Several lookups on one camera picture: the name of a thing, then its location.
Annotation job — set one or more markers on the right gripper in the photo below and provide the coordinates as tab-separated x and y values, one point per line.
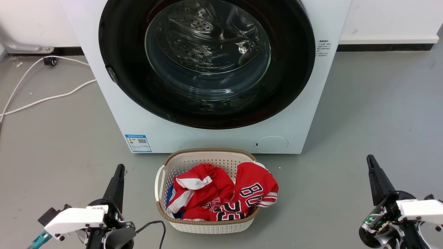
387	214

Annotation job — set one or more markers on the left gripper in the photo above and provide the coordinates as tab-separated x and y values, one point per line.
117	235

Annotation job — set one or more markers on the round black glass washer door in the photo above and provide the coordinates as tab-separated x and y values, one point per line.
121	41

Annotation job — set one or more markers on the white front-load washing machine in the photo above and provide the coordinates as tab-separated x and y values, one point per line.
193	140

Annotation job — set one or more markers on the blue energy label sticker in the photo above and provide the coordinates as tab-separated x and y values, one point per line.
138	143

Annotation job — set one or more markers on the blue garment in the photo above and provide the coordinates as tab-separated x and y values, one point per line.
169	197

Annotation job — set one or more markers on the red basketball jersey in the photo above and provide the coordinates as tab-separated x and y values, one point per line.
214	190

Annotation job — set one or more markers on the white plastic laundry basket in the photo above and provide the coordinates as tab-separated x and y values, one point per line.
207	226

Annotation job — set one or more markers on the round white filter cover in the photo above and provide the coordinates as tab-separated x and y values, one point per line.
271	144

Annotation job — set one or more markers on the small black plug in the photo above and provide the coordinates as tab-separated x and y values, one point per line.
51	61

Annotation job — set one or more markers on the small printed text sticker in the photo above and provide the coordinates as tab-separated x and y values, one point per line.
323	48

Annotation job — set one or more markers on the steel washer drum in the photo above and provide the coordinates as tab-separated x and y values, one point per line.
207	34

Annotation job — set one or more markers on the right wrist camera housing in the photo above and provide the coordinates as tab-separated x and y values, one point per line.
422	209

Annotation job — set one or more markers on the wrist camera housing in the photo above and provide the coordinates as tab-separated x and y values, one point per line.
76	219
422	209

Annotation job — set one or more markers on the left wrist camera housing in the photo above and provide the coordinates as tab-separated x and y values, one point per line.
76	219

